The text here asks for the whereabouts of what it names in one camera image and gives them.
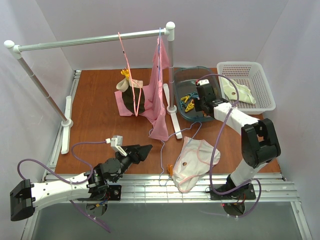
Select orange clothespin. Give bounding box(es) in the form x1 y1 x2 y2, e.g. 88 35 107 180
167 164 174 177

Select blue wire hanger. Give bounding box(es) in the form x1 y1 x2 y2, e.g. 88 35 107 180
149 121 203 187

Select pink garment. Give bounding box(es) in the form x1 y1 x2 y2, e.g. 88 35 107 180
147 38 169 142

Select white pink-trimmed underwear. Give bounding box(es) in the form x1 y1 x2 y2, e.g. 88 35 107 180
172 136 214 193

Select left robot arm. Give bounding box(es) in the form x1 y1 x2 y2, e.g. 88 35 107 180
9 144 153 222

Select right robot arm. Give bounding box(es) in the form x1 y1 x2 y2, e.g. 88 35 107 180
194 80 281 196

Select cream underwear in basket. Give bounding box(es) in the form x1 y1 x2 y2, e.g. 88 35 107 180
220 77 256 105

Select dark green beige underwear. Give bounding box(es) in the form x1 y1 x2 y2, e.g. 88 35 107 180
114 78 145 117

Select blue hanger with pink garment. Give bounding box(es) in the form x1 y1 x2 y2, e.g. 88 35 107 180
157 28 163 85

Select yellow clothespin on hanger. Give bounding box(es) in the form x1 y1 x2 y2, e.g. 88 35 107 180
120 67 130 79

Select light blue clothespin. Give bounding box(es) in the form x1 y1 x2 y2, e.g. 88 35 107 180
186 91 199 98

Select yellow clothespin centre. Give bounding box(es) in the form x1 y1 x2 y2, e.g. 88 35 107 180
185 99 195 113

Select teal clothespin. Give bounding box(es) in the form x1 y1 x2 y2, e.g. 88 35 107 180
179 100 187 108

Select teal transparent plastic bin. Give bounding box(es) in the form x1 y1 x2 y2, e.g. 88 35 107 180
174 66 213 122

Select white plastic basket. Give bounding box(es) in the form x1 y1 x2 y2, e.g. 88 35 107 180
216 61 276 115

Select clothes rack with white feet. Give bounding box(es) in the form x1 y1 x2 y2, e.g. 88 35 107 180
3 21 183 155

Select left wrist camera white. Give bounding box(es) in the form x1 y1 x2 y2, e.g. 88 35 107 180
105 135 127 157

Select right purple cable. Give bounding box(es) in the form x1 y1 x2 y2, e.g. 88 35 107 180
196 73 262 218

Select purple cable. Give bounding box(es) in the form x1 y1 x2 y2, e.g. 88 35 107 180
17 139 112 233
196 73 262 218

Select aluminium rail frame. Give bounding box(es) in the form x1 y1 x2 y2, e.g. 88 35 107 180
21 69 313 240

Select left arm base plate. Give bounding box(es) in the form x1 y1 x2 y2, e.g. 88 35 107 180
102 185 122 201

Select pink wire hanger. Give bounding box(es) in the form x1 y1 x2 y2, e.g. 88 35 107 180
117 32 142 117

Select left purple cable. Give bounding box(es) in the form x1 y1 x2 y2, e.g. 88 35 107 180
17 139 112 233

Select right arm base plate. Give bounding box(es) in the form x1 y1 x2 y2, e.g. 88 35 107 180
209 183 257 201

